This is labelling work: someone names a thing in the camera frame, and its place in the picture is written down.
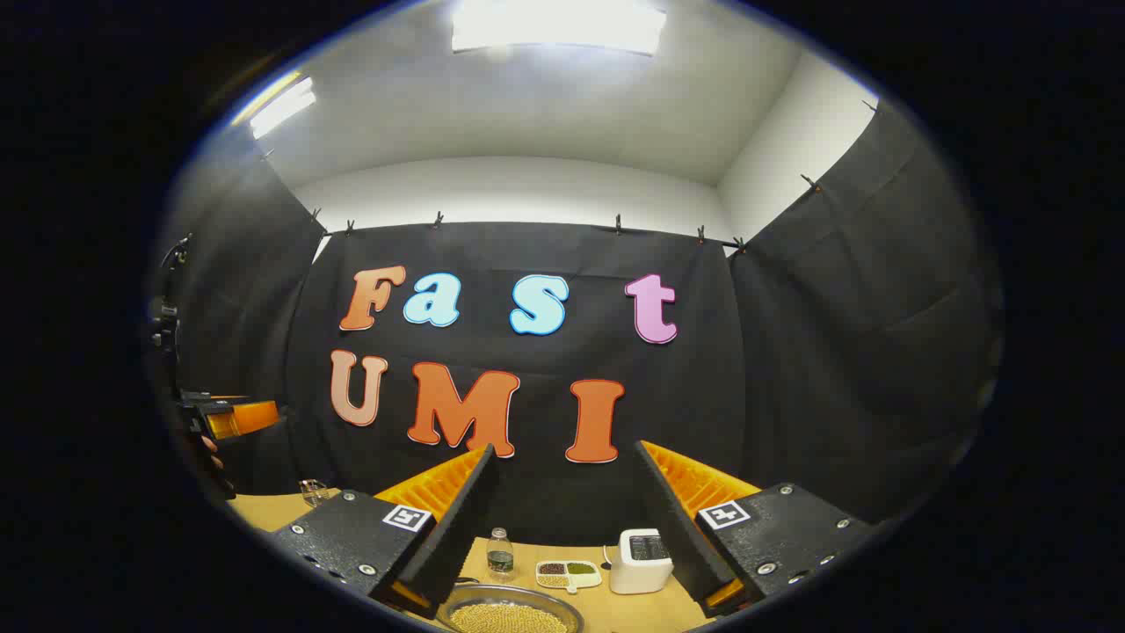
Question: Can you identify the steel pot with black handle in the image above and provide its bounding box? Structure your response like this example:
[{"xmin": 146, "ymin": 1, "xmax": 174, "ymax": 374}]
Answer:
[{"xmin": 437, "ymin": 576, "xmax": 585, "ymax": 633}]

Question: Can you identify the large ceiling light panel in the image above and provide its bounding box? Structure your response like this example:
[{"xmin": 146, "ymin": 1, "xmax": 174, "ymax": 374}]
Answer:
[{"xmin": 451, "ymin": 0, "xmax": 667, "ymax": 55}]

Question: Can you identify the narrow ceiling light panel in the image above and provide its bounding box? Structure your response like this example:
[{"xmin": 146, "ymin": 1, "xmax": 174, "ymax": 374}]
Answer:
[{"xmin": 249, "ymin": 75, "xmax": 317, "ymax": 140}]

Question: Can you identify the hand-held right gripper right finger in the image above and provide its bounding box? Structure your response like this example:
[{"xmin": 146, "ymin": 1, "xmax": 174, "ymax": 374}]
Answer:
[{"xmin": 633, "ymin": 440, "xmax": 880, "ymax": 621}]

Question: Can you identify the white toaster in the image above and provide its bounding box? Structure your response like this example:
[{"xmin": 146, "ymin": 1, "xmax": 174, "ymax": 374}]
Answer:
[{"xmin": 608, "ymin": 528, "xmax": 675, "ymax": 595}]

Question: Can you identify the white divided bean dish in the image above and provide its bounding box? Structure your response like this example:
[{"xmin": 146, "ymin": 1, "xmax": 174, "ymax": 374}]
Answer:
[{"xmin": 535, "ymin": 560, "xmax": 604, "ymax": 594}]

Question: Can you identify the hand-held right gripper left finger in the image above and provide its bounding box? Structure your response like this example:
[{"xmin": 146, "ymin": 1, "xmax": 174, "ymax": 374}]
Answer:
[{"xmin": 268, "ymin": 444, "xmax": 497, "ymax": 621}]

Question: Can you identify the clear plastic water bottle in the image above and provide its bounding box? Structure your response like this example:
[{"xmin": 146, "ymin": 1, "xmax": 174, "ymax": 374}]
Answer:
[{"xmin": 486, "ymin": 527, "xmax": 515, "ymax": 581}]

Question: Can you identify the black camera stand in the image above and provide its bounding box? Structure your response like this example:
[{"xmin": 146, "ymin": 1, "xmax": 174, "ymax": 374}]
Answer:
[{"xmin": 148, "ymin": 233, "xmax": 194, "ymax": 397}]

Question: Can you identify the pile of soybeans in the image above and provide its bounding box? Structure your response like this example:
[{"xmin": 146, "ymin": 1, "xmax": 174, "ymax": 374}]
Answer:
[{"xmin": 450, "ymin": 602, "xmax": 570, "ymax": 633}]

